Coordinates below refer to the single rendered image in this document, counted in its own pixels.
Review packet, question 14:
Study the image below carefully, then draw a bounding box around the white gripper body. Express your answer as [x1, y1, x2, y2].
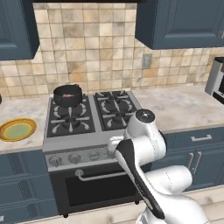
[107, 135, 127, 160]

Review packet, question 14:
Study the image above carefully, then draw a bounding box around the black cooking pot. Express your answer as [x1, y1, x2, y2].
[52, 83, 83, 108]

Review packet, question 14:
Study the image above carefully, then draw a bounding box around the grey stove knob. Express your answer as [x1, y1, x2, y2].
[48, 155, 62, 167]
[67, 152, 82, 165]
[88, 149, 102, 162]

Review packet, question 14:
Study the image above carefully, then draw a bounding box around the grey stove with black hob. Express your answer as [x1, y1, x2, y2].
[42, 89, 148, 219]

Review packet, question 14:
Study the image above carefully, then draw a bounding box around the black oven door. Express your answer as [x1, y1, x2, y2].
[49, 163, 147, 218]

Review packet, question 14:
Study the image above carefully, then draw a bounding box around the blue cupboard door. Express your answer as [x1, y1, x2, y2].
[191, 145, 224, 192]
[150, 148, 196, 176]

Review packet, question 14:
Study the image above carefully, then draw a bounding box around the blue drawer front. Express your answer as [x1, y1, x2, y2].
[162, 125, 224, 151]

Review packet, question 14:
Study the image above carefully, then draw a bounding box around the yellow and green plate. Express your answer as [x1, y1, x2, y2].
[0, 117, 38, 143]

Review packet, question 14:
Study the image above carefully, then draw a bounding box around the blue base cupboard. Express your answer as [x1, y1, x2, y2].
[0, 150, 60, 224]

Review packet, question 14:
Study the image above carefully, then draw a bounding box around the grey and black microwave oven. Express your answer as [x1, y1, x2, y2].
[204, 57, 224, 105]

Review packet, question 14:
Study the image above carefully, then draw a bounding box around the dark range hood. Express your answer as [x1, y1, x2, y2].
[31, 0, 148, 4]

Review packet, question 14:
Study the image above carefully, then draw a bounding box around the grey oven door handle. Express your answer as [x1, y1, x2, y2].
[74, 169, 129, 182]

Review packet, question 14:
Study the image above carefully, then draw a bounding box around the grey cupboard door handle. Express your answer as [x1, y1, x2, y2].
[192, 150, 202, 175]
[187, 151, 194, 171]

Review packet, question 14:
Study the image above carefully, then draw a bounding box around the grey drawer handle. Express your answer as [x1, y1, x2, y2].
[190, 134, 214, 143]

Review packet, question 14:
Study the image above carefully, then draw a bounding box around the grey wall socket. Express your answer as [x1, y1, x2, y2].
[142, 53, 153, 70]

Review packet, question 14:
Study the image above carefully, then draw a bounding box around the blue wall cupboard with handle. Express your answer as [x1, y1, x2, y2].
[134, 0, 224, 50]

